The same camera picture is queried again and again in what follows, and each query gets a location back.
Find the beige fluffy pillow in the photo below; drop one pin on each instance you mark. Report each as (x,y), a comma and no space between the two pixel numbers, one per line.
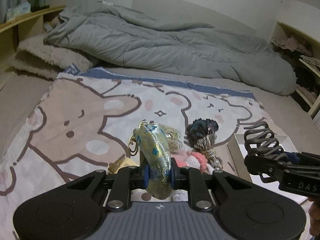
(37,57)

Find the black hair claw clip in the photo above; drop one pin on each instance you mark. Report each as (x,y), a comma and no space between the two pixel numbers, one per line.
(260,140)

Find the person right hand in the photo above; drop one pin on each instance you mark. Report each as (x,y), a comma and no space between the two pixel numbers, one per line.
(314,213)

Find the yellow small carton box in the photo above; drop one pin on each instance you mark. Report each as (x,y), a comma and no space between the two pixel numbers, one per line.
(122,162)

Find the cartoon bear blanket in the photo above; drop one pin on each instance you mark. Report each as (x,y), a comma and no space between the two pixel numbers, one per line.
(84,122)

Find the white storage box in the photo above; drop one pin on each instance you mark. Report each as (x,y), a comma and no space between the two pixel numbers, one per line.
(238,152)

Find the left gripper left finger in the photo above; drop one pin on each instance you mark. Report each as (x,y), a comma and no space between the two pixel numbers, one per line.
(134,177)

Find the green blue brocade pouch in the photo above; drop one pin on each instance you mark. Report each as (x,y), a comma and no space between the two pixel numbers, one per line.
(151,140)

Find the tissue box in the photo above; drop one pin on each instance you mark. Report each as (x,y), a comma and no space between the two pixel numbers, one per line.
(18,11)

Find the dark blue floral scrunchie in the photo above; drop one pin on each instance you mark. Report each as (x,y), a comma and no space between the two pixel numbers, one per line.
(201,128)

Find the folded clothes in wardrobe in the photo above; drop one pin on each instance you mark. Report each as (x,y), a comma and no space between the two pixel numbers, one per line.
(293,49)

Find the white wardrobe shelf unit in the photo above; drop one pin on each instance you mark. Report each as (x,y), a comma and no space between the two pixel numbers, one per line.
(302,21)

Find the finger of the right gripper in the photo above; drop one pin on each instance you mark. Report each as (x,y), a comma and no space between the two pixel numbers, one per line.
(302,159)
(275,169)

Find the white charger with cable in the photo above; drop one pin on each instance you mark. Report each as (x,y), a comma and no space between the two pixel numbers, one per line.
(105,2)

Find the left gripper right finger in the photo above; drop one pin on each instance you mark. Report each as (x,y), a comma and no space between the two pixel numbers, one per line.
(180,177)

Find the gold metallic hair accessory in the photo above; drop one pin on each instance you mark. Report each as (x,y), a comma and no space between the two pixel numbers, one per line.
(173,138)

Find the grey comforter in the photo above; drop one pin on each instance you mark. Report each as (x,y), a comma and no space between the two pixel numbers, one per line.
(129,38)

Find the wooden bedside shelf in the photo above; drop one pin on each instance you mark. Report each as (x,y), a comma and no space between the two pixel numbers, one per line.
(22,28)

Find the white headboard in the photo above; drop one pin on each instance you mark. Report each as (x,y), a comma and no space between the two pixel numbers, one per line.
(180,11)

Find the beige braided tassel scrunchie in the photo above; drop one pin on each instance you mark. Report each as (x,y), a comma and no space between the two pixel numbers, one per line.
(205,146)

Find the pink white crochet doll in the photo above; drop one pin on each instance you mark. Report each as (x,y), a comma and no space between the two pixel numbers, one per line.
(190,159)

